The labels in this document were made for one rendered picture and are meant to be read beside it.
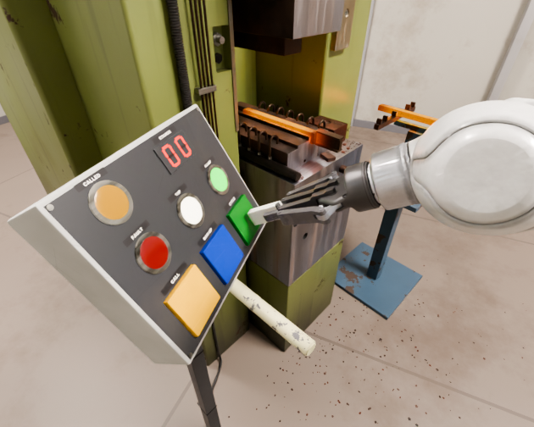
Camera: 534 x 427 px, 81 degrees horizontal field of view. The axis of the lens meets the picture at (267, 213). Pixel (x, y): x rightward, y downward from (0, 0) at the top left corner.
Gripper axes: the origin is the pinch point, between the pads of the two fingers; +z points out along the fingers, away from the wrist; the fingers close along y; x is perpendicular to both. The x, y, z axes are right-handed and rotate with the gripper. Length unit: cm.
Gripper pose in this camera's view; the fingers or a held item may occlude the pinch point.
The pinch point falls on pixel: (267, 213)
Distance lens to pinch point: 58.1
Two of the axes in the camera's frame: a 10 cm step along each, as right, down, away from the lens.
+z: -8.2, 2.3, 5.2
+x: -4.7, -7.8, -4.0
